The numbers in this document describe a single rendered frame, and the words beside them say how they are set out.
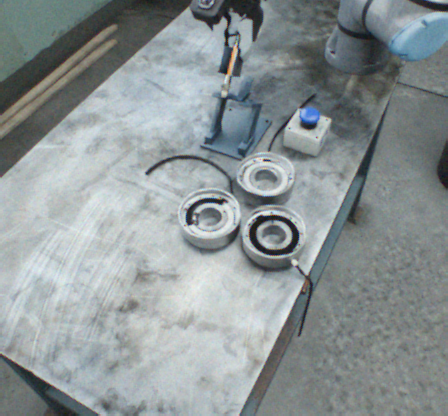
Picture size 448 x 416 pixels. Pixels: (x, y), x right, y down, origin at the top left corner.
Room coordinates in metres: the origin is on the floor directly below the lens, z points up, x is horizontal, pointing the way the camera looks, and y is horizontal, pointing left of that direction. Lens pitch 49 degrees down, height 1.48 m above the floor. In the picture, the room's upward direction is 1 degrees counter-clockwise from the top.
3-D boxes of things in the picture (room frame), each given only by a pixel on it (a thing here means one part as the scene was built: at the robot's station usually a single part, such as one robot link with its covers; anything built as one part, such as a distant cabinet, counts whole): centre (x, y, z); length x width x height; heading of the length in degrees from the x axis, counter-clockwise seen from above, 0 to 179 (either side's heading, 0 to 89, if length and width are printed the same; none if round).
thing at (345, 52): (1.00, -0.32, 0.85); 0.15 x 0.15 x 0.10
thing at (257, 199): (0.58, -0.07, 0.82); 0.10 x 0.10 x 0.04
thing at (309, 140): (0.71, -0.16, 0.82); 0.08 x 0.07 x 0.05; 152
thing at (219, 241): (0.49, 0.03, 0.82); 0.10 x 0.10 x 0.04
